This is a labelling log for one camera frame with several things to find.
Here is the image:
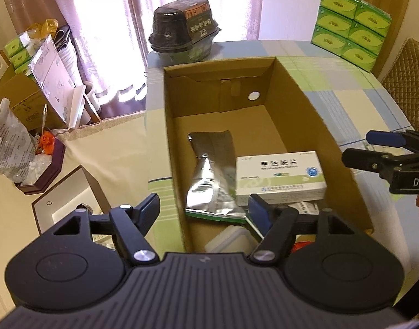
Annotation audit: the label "red candy packet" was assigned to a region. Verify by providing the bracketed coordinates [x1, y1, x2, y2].
[291, 241, 314, 253]

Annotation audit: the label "white green tablet box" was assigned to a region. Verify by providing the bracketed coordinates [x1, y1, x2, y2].
[235, 151, 327, 206]

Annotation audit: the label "silver foil pouch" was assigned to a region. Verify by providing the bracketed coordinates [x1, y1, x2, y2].
[185, 131, 246, 223]

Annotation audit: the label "long white ointment box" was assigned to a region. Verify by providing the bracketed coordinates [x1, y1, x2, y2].
[289, 201, 319, 215]

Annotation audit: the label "checkered tablecloth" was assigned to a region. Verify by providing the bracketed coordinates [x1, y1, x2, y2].
[144, 39, 419, 302]

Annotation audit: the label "white gift box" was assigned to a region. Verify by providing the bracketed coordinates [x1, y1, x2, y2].
[32, 166, 111, 235]

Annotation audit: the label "dark hexagonal tray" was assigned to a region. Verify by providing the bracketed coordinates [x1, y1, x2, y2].
[15, 129, 66, 195]

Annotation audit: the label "brown cardboard box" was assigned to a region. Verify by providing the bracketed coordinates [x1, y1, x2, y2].
[164, 57, 373, 253]

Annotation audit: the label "green tissue pack stack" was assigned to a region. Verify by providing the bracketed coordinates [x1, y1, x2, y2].
[311, 0, 392, 72]

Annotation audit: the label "white printed plastic bag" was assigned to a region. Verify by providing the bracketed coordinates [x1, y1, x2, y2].
[0, 98, 36, 183]

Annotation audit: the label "open cardboard carton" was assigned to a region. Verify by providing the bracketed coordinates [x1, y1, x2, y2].
[0, 36, 100, 131]

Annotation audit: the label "black instant noodle bowl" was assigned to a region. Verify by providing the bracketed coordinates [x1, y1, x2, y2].
[148, 0, 220, 66]

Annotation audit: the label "small green tissue packs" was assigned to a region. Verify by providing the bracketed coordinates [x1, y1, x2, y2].
[4, 32, 36, 70]

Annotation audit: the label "pink sheer curtain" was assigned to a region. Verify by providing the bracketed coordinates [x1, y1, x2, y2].
[4, 0, 262, 102]

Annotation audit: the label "yellow plastic bag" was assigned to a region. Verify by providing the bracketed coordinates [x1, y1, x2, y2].
[26, 19, 58, 39]

